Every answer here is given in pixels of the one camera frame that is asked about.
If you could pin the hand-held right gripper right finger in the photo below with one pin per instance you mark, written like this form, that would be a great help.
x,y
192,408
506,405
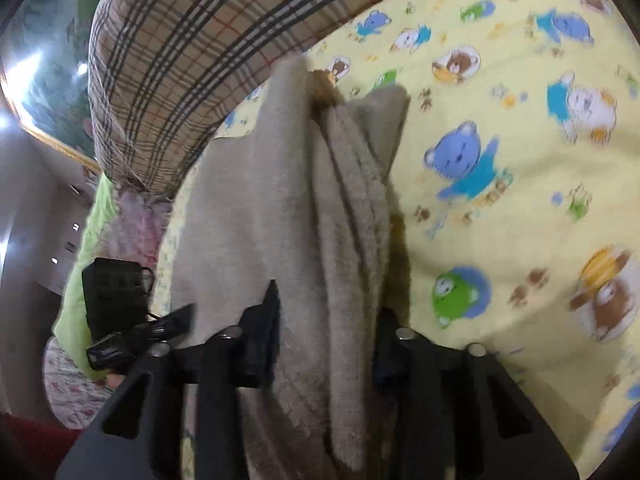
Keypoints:
x,y
387,360

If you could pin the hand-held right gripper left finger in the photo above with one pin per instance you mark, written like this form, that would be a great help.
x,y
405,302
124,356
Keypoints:
x,y
260,345

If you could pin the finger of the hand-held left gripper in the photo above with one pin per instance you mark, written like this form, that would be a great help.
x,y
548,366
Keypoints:
x,y
172,321

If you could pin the beige knit sweater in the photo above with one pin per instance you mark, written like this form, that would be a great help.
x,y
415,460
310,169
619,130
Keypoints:
x,y
260,210

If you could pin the green blanket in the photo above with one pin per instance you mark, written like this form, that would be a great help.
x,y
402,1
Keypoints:
x,y
82,260

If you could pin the pink ruffled floral cloth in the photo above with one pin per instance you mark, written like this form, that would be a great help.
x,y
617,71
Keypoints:
x,y
137,230

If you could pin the white floral print cloth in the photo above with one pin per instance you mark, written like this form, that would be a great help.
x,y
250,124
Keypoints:
x,y
70,390

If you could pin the dark red cloth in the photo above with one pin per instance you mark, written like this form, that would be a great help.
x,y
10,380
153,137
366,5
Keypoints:
x,y
35,445

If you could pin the yellow bear print bed sheet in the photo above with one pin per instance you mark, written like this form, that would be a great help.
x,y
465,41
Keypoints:
x,y
500,235

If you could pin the framed landscape painting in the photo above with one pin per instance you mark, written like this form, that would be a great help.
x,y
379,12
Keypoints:
x,y
45,90

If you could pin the plaid quilt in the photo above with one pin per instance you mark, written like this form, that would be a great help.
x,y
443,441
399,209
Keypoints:
x,y
190,60

